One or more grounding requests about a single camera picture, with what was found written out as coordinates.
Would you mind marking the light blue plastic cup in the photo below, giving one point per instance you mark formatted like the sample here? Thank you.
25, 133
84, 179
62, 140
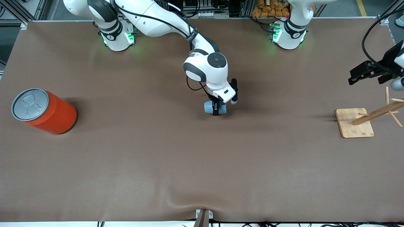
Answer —
209, 107

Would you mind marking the white power strip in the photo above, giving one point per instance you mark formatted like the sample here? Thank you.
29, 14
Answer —
208, 14

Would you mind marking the brown table cover mat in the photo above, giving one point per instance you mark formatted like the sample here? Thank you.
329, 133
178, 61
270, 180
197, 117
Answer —
189, 157

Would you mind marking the metal table edge bracket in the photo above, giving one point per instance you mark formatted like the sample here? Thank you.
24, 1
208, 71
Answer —
202, 219

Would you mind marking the wooden mug tree stand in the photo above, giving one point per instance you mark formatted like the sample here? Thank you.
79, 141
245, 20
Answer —
353, 124

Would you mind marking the orange snack bags pile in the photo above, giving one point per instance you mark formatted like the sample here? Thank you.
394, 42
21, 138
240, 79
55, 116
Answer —
265, 12

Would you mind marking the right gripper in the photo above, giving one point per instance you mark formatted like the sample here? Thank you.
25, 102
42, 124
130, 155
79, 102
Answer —
216, 106

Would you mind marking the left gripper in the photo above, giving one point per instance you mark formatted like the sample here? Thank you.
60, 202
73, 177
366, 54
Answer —
389, 59

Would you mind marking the aluminium frame strut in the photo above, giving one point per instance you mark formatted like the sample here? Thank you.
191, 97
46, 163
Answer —
383, 20
19, 14

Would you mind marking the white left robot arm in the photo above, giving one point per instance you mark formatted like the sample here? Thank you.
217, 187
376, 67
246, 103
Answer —
290, 34

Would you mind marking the orange can-shaped container grey lid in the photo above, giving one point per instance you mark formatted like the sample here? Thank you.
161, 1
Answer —
56, 113

